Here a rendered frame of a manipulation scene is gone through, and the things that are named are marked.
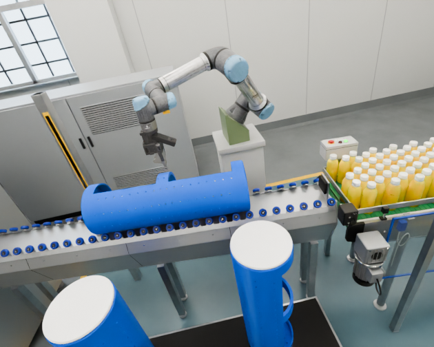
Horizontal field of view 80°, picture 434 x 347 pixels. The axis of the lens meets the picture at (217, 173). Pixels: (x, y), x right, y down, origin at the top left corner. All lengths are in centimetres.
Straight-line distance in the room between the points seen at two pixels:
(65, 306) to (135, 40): 334
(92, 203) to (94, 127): 160
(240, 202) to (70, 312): 86
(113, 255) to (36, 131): 190
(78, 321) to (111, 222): 48
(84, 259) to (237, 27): 338
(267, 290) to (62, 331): 82
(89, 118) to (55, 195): 110
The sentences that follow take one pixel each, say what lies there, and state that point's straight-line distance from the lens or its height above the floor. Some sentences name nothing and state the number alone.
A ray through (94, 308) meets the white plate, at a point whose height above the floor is 104.
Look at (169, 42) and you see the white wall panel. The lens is 397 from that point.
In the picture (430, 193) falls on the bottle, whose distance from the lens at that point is 175.
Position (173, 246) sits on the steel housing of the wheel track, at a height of 85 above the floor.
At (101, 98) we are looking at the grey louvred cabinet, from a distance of 288.
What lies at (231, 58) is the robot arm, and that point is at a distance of 134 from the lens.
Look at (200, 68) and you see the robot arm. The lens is 141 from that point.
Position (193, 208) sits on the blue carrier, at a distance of 134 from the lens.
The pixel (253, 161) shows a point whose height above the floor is 100.
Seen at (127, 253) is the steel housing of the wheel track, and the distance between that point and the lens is 164.
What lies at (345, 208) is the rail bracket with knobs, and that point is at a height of 100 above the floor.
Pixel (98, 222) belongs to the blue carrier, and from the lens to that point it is 150.
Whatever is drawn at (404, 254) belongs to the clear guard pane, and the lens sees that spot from 180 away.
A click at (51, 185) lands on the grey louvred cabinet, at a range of 352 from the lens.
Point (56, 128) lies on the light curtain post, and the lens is 180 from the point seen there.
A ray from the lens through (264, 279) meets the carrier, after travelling 118.
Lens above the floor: 196
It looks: 33 degrees down
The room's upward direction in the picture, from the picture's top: 11 degrees counter-clockwise
